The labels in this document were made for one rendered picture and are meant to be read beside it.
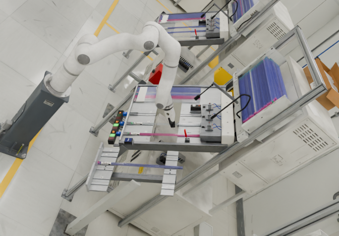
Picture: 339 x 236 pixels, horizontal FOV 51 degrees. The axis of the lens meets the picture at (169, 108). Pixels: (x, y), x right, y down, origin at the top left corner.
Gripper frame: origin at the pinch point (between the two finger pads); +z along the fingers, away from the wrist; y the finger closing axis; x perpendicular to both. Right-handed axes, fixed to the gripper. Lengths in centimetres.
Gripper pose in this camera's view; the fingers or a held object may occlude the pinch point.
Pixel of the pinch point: (172, 123)
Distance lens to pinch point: 247.8
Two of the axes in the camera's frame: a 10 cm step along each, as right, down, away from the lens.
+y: 1.1, -6.1, 7.9
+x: -9.7, 1.2, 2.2
